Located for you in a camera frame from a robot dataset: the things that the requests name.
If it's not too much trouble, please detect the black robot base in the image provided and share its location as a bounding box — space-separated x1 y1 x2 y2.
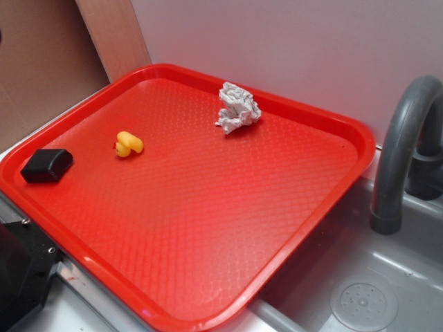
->
1 204 61 331

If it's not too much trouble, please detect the yellow rubber duck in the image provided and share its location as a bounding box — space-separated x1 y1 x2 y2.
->
114 131 144 158

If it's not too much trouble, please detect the crumpled white paper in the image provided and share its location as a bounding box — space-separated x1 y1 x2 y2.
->
215 82 262 135

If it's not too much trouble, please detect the grey toy faucet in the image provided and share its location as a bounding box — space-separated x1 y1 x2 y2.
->
370 75 442 234

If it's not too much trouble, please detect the red plastic tray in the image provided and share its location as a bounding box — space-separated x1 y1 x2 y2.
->
1 64 375 331

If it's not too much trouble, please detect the brown cardboard panel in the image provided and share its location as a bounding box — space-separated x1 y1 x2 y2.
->
1 1 109 151

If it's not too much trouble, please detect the wooden corner post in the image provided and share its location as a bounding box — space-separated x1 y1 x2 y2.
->
76 0 152 82

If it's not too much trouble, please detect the grey plastic sink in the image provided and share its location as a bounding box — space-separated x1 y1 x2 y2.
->
249 174 443 332

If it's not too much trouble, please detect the black rectangular block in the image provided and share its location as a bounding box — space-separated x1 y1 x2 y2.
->
20 149 74 183

